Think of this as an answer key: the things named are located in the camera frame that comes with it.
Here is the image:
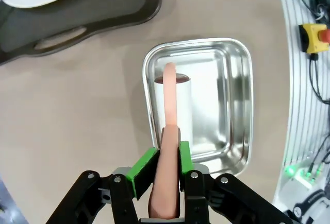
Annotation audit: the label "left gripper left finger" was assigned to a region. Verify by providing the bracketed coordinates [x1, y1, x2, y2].
[47, 148, 159, 224]

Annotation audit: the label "black emergency stop cable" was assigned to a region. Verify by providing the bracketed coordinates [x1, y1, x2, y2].
[308, 53, 330, 104]

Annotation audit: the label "white control box green lights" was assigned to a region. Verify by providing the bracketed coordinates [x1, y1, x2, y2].
[277, 162, 330, 221]

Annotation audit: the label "stainless steel rectangular container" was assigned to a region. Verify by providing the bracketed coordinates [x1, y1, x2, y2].
[142, 37, 253, 177]

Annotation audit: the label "yellow emergency stop button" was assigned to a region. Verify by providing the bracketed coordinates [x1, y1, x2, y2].
[298, 23, 330, 55]

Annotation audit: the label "aluminium profile base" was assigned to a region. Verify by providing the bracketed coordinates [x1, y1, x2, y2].
[275, 0, 330, 209]

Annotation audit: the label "brown plastic tray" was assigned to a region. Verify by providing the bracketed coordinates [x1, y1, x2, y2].
[0, 0, 163, 66]

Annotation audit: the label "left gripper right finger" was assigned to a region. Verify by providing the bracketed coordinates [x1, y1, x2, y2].
[179, 141, 294, 224]

